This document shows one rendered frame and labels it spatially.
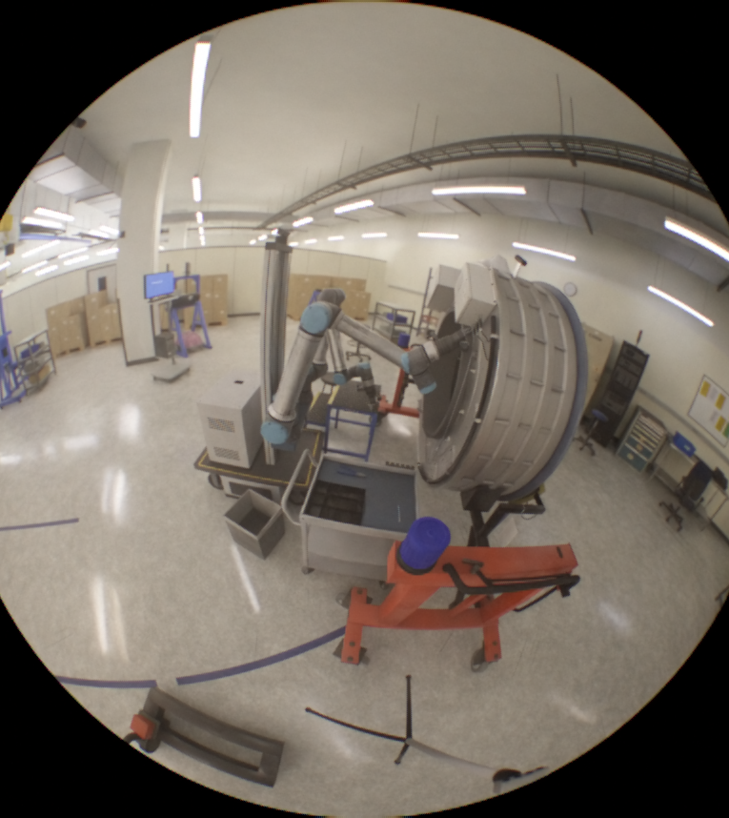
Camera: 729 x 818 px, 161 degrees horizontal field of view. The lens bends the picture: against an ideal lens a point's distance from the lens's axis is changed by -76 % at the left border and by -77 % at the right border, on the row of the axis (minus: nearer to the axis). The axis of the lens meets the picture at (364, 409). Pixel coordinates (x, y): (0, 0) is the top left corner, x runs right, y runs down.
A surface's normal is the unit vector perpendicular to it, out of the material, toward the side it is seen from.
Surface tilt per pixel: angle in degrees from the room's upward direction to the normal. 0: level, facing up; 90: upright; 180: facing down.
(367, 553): 0
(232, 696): 0
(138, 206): 90
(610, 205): 90
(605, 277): 90
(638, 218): 90
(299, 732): 0
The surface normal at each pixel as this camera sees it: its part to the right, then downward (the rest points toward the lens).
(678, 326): -0.83, 0.17
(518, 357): -0.03, 0.01
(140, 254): 0.54, 0.49
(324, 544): 0.15, -0.85
